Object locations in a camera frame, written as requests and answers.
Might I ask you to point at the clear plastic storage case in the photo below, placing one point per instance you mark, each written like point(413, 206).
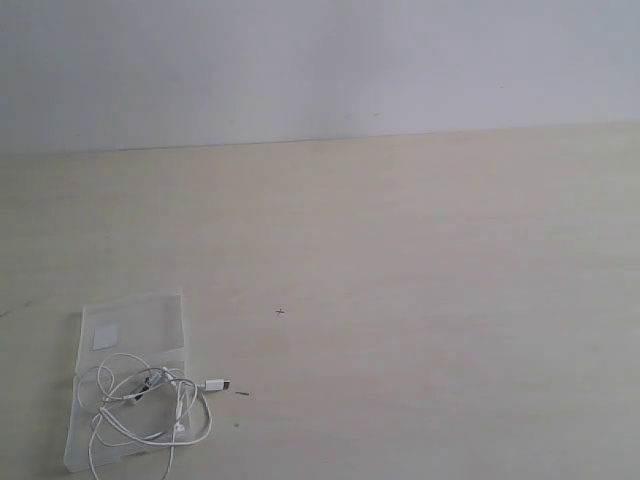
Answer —
point(122, 403)

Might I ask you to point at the white sticker label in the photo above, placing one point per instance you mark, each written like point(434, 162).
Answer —
point(105, 337)

